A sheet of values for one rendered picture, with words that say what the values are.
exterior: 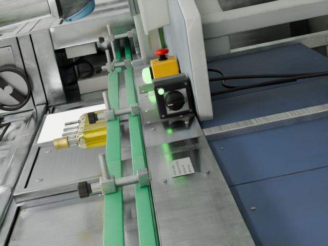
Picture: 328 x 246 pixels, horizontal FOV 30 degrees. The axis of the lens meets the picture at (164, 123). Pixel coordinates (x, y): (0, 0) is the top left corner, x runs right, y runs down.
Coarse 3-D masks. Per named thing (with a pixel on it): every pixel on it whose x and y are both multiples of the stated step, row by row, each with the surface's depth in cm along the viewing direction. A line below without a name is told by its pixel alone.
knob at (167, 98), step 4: (168, 92) 138; (172, 92) 137; (176, 92) 137; (180, 92) 138; (168, 96) 136; (172, 96) 136; (176, 96) 136; (180, 96) 136; (164, 100) 138; (168, 100) 136; (172, 100) 136; (176, 100) 136; (180, 100) 136; (168, 104) 135; (172, 104) 136; (176, 104) 136; (180, 104) 136; (172, 108) 137; (176, 108) 137; (180, 108) 137
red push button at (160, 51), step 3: (162, 48) 168; (165, 48) 168; (156, 51) 167; (159, 51) 166; (162, 51) 166; (165, 51) 166; (168, 51) 167; (156, 54) 167; (159, 54) 166; (162, 54) 166; (162, 57) 167
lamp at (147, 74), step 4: (144, 68) 169; (148, 68) 168; (144, 72) 168; (148, 72) 167; (152, 72) 167; (144, 76) 167; (148, 76) 167; (152, 76) 167; (144, 80) 168; (148, 80) 168
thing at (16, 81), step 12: (0, 72) 289; (12, 72) 293; (0, 84) 290; (12, 84) 294; (24, 84) 295; (0, 96) 296; (12, 96) 292; (24, 96) 297; (0, 108) 293; (12, 108) 294
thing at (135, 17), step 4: (136, 16) 210; (136, 20) 210; (136, 24) 211; (136, 28) 211; (140, 28) 212; (140, 32) 212; (140, 36) 212; (140, 40) 212; (140, 44) 213; (140, 48) 230; (144, 52) 215; (144, 56) 215
